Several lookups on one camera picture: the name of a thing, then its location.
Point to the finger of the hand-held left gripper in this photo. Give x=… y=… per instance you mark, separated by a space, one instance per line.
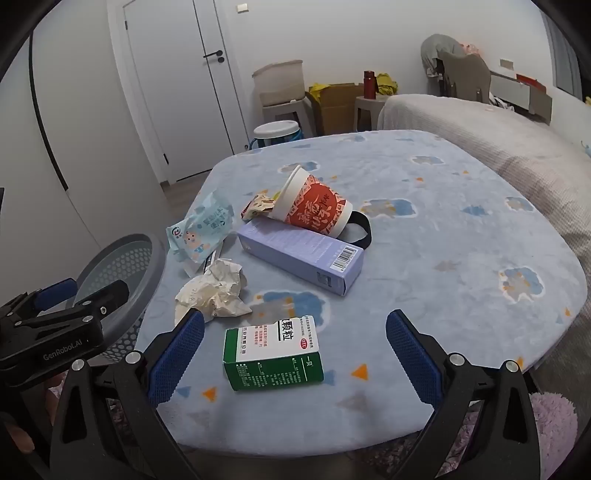
x=111 y=293
x=57 y=290

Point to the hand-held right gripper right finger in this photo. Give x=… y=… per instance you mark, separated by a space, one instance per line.
x=413 y=357

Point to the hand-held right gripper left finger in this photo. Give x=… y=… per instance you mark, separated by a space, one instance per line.
x=178 y=357

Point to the grey perforated wastebasket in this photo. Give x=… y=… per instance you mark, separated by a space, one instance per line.
x=115 y=263

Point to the white tissue paper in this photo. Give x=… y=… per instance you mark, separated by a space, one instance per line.
x=217 y=286

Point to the green and white medicine box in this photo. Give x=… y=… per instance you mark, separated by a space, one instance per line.
x=268 y=364

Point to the light blue wipes packet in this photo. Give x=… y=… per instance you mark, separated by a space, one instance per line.
x=198 y=230

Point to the cream and red snack wrapper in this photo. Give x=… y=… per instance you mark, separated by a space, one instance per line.
x=261 y=205

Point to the red and white paper cup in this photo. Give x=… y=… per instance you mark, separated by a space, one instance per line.
x=314 y=207

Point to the person's left hand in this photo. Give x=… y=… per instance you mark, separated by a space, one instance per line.
x=18 y=438

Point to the bed with blue blanket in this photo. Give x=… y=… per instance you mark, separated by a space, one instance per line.
x=438 y=277

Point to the pink fluffy cushion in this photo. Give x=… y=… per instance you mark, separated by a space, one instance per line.
x=554 y=429

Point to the white door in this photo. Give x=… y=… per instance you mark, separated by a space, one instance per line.
x=175 y=92

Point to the white round bucket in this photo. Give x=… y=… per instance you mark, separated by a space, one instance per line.
x=277 y=131

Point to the blue child's chair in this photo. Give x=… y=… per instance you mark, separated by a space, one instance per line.
x=299 y=134

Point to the grey plastic stool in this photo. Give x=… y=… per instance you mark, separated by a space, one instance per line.
x=286 y=110

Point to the beige plastic stool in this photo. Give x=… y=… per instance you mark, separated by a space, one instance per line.
x=369 y=108

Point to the cardboard box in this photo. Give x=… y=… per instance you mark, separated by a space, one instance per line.
x=337 y=108

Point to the translucent storage bin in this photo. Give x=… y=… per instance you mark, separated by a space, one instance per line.
x=277 y=81

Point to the yellow cloth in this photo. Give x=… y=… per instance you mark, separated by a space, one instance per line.
x=387 y=83

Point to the red bottle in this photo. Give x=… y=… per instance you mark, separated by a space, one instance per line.
x=369 y=83

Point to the yellow plastic bag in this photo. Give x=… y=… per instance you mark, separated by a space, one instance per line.
x=317 y=91

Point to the brown box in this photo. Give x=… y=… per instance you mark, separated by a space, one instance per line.
x=541 y=104

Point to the beige chair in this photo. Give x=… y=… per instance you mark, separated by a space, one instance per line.
x=468 y=78

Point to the red box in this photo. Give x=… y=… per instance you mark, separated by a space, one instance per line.
x=531 y=81

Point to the grey clothing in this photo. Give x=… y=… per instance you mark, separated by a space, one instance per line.
x=438 y=48

